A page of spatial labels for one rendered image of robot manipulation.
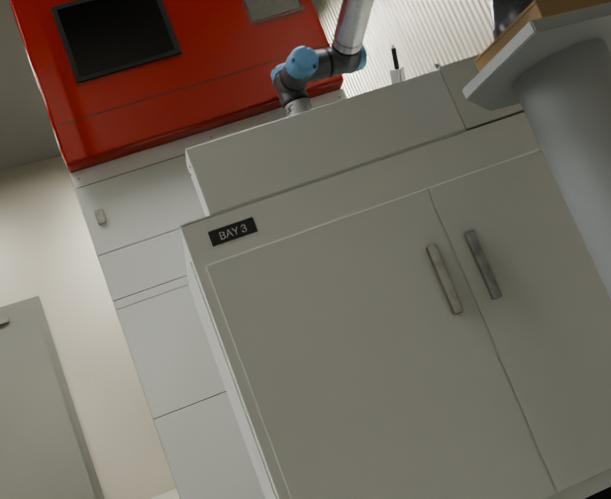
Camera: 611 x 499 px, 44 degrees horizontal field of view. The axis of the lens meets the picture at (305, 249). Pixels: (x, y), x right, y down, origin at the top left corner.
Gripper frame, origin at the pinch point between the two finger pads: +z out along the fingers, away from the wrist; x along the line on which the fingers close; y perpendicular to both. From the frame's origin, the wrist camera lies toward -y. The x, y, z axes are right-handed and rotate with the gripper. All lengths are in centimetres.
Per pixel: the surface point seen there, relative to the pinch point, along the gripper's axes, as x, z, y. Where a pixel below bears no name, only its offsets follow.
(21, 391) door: -114, -43, 570
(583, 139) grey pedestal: 26, 26, -77
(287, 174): 42, 7, -28
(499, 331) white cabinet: 18, 49, -43
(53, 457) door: -123, 24, 567
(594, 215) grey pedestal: 27, 37, -74
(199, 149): 54, -4, -21
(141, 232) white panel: 34, -9, 41
